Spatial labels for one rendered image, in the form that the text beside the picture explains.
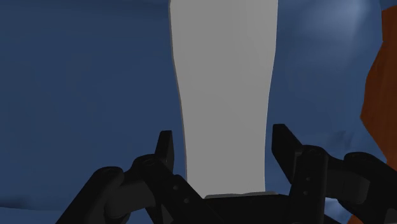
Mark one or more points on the orange brown cushion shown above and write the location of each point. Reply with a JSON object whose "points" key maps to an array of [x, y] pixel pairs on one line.
{"points": [[383, 93]]}

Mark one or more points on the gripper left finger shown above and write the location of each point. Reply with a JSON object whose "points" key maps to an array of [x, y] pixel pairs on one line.
{"points": [[155, 183]]}

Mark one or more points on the tall grey vase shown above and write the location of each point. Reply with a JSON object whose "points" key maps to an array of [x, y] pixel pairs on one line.
{"points": [[223, 93]]}

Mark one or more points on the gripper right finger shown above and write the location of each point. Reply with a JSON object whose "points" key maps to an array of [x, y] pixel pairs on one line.
{"points": [[310, 173]]}

